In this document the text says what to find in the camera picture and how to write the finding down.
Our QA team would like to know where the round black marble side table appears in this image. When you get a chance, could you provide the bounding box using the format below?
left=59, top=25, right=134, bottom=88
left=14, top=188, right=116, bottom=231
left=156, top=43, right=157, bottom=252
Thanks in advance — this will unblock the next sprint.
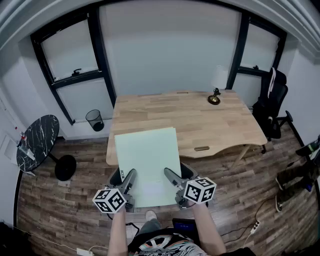
left=16, top=114, right=77, bottom=182

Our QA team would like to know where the person's patterned shirt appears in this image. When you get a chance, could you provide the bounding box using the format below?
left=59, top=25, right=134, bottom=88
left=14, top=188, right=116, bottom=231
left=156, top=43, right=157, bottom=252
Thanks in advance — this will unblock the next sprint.
left=127, top=231, right=209, bottom=256

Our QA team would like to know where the black framed window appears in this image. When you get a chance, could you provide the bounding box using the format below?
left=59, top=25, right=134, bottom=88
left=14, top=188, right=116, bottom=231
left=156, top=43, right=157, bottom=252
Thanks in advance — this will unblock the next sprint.
left=30, top=9, right=117, bottom=126
left=224, top=12, right=288, bottom=91

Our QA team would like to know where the white strap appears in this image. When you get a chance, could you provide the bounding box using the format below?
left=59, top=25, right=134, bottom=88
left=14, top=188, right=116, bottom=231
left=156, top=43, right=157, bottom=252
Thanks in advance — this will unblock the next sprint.
left=266, top=67, right=277, bottom=99

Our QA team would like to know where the black bag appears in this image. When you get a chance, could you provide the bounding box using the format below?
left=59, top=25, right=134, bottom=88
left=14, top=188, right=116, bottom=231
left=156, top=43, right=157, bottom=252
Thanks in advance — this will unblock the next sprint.
left=0, top=221, right=32, bottom=256

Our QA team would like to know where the person's right forearm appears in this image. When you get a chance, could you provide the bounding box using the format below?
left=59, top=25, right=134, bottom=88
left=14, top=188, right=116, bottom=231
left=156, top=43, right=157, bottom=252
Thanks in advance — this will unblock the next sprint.
left=191, top=202, right=227, bottom=256

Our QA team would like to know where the black office chair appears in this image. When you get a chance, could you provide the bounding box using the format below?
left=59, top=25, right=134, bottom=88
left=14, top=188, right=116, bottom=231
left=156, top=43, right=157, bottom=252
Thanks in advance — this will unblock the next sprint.
left=251, top=67, right=306, bottom=155

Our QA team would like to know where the wooden table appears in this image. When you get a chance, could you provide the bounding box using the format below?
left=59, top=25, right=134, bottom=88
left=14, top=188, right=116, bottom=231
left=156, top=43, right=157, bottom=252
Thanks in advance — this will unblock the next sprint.
left=106, top=90, right=268, bottom=166

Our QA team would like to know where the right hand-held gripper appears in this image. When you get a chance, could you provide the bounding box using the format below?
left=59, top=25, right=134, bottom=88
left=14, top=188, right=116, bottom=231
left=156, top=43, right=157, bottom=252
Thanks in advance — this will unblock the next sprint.
left=163, top=167, right=217, bottom=210

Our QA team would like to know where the black mesh wastebasket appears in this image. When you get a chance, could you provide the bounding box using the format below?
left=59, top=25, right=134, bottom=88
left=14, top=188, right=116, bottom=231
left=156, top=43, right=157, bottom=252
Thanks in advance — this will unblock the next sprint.
left=85, top=109, right=105, bottom=133

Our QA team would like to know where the black device with blue screen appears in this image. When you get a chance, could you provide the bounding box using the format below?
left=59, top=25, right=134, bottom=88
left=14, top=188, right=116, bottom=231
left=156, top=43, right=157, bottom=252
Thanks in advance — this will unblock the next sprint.
left=172, top=218, right=196, bottom=233

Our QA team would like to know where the white power strip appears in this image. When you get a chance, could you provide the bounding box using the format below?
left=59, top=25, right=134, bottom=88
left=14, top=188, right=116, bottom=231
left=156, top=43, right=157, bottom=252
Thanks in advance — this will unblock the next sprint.
left=250, top=220, right=261, bottom=236

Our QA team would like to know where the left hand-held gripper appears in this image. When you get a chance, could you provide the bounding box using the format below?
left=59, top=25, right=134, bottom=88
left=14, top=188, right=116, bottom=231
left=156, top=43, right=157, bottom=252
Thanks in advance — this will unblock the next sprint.
left=92, top=168, right=137, bottom=215

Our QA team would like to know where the white flat item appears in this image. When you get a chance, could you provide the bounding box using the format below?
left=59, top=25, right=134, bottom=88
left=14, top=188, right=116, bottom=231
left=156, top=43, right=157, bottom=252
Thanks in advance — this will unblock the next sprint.
left=16, top=144, right=36, bottom=161

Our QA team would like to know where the white wall panel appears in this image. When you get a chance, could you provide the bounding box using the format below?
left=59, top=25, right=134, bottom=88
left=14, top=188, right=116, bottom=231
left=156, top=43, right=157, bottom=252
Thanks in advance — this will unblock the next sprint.
left=0, top=134, right=19, bottom=166

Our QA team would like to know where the brass lamp with white shade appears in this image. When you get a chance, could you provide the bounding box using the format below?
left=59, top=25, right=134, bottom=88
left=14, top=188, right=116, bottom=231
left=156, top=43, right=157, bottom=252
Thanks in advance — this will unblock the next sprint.
left=207, top=65, right=230, bottom=106

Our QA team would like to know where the person's left forearm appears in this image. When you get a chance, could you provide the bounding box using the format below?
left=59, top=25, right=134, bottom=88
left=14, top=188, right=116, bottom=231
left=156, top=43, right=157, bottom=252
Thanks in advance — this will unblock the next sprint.
left=107, top=207, right=131, bottom=256

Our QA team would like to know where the person's grey trouser leg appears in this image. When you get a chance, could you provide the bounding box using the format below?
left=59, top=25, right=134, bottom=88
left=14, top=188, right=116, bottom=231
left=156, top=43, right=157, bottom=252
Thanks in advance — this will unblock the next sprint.
left=136, top=218, right=162, bottom=239

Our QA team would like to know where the black floor cable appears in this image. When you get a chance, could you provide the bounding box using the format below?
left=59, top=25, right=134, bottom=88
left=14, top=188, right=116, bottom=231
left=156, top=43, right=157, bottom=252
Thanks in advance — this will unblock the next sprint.
left=219, top=196, right=277, bottom=237

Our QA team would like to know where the pale green box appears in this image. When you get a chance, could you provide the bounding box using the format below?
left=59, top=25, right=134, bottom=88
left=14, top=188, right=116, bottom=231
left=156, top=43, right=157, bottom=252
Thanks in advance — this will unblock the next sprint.
left=114, top=127, right=183, bottom=209

